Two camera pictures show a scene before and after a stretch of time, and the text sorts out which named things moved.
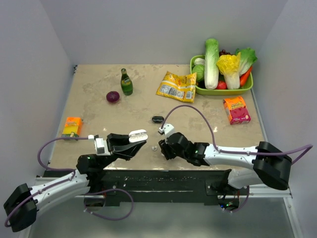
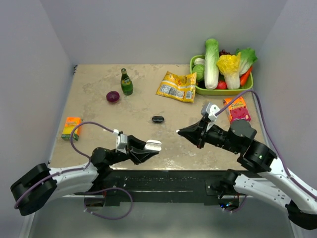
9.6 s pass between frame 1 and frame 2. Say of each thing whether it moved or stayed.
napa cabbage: stayed
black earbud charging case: stayed
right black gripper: moved
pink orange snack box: stayed
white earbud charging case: moved
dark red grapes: stayed
